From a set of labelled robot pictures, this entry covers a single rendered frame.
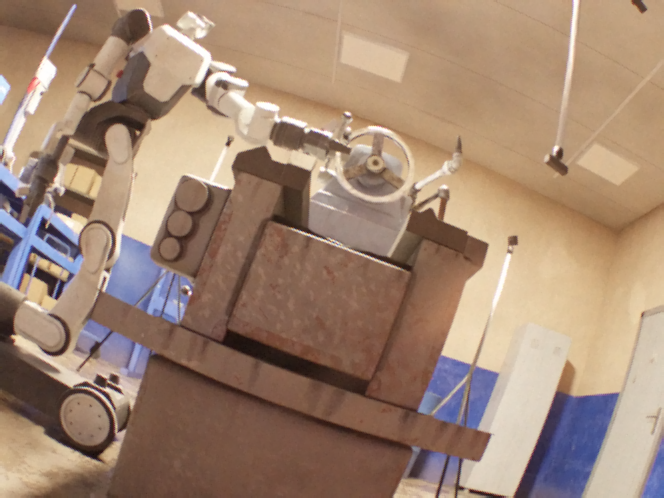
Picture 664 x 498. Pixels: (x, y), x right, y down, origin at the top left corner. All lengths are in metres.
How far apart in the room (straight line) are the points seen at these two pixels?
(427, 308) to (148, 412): 0.58
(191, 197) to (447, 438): 0.69
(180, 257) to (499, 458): 5.55
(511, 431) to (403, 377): 5.40
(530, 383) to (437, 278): 5.42
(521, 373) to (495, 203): 1.94
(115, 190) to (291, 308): 1.03
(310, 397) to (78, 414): 0.87
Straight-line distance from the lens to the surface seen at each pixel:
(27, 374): 2.02
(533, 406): 6.75
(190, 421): 1.33
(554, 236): 7.60
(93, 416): 1.92
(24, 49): 8.94
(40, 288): 7.10
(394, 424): 1.28
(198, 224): 1.39
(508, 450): 6.69
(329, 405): 1.27
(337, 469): 1.33
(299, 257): 1.31
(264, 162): 1.38
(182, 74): 2.29
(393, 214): 1.99
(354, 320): 1.29
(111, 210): 2.18
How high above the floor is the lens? 0.41
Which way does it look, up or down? 13 degrees up
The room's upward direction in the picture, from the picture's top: 21 degrees clockwise
